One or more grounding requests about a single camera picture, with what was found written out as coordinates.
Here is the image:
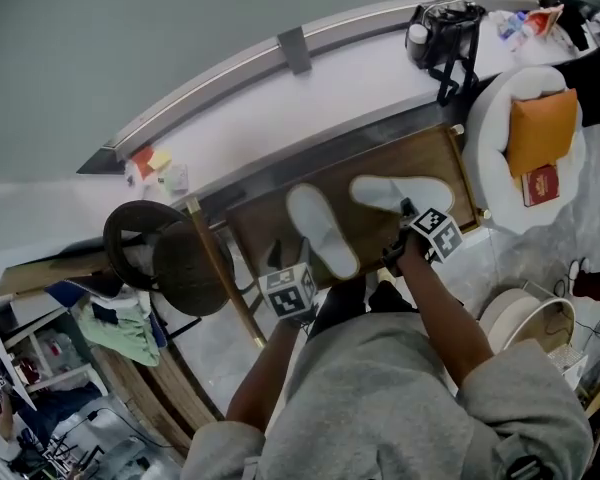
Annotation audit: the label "black strap bag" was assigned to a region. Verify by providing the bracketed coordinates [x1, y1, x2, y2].
[404, 0, 488, 109]

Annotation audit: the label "green cloth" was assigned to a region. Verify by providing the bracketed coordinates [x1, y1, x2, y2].
[76, 299, 162, 368]

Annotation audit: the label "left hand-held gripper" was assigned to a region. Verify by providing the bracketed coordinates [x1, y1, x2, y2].
[257, 236, 318, 323]

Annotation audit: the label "brown wooden table brass legs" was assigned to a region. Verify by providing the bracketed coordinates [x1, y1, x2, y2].
[224, 123, 492, 292]

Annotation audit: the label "white fluffy armchair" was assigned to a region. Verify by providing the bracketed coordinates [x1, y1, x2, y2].
[462, 64, 590, 235]

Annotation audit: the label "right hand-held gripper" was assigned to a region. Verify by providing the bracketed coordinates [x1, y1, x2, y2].
[381, 196, 465, 275]

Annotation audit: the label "yellow sticky pad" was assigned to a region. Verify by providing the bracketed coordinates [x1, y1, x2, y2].
[147, 148, 174, 171]

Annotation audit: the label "orange sticky pad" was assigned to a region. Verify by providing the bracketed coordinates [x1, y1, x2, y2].
[131, 147, 155, 178]

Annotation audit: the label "white socket box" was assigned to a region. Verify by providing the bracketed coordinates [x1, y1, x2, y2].
[162, 163, 190, 194]

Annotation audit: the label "clear bottle blue cap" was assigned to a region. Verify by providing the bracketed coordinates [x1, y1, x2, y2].
[497, 11, 530, 40]

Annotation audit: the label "person's grey sweatshirt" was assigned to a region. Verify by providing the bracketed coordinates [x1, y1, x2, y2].
[179, 311, 597, 480]

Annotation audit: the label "wooden plank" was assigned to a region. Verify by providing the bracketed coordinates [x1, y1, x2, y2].
[0, 251, 114, 300]

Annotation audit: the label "orange cushion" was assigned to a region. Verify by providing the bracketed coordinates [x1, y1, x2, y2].
[506, 87, 581, 179]

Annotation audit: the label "white round stool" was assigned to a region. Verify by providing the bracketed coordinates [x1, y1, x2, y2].
[478, 287, 579, 365]

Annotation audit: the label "person's right forearm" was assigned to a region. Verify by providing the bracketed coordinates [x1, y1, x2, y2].
[395, 237, 497, 398]

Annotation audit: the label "white shelf rack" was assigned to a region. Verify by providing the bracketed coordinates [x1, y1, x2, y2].
[0, 306, 110, 420]

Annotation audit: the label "person's left forearm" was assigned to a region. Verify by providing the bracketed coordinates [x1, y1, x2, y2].
[224, 317, 312, 438]

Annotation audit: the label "red snack packet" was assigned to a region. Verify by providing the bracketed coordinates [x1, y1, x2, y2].
[523, 4, 566, 40]

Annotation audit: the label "grey metal bracket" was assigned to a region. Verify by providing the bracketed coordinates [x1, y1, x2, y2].
[276, 25, 314, 76]

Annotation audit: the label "white curved counter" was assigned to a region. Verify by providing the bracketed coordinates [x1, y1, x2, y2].
[76, 0, 600, 210]

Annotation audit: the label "dark round wicker chair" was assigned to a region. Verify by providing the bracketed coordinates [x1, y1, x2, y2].
[102, 199, 237, 318]

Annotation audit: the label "person's black trousers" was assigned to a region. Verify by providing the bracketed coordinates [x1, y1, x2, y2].
[307, 273, 467, 340]

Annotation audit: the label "white slipper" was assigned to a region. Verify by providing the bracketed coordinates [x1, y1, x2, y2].
[285, 182, 362, 280]
[348, 174, 455, 215]

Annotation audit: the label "red box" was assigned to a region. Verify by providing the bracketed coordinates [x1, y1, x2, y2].
[521, 163, 562, 209]

